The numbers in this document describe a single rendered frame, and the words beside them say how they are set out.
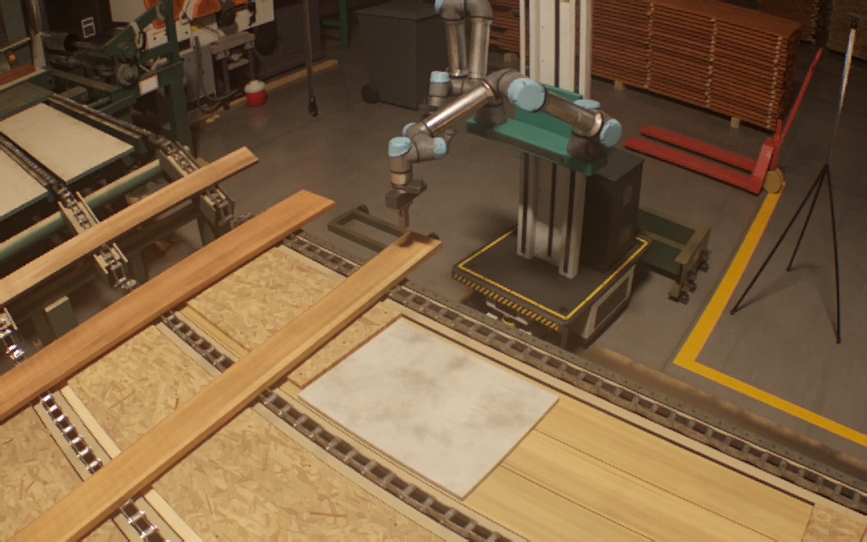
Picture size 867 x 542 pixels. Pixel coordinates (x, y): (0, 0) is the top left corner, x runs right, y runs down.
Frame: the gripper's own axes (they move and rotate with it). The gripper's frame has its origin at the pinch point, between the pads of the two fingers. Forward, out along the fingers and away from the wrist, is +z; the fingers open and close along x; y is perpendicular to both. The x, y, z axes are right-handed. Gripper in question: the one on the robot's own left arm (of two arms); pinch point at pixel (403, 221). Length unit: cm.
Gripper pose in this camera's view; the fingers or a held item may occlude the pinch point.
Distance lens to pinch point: 240.2
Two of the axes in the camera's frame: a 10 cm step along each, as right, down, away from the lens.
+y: -8.1, -3.0, 5.0
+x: -5.9, 4.7, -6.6
